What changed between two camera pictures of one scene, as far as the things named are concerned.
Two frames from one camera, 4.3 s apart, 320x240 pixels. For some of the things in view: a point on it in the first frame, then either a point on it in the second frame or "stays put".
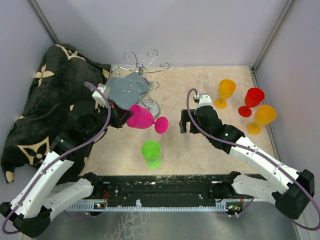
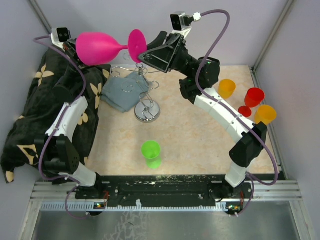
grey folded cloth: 126,91 stays put
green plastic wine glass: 150,150 stays put
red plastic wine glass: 253,98 stays put
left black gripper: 120,115 -> 70,47
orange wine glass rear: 226,88 stays put
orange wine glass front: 264,114 stays put
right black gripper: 186,117 -> 166,57
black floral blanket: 43,124 stays put
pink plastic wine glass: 143,118 -> 93,48
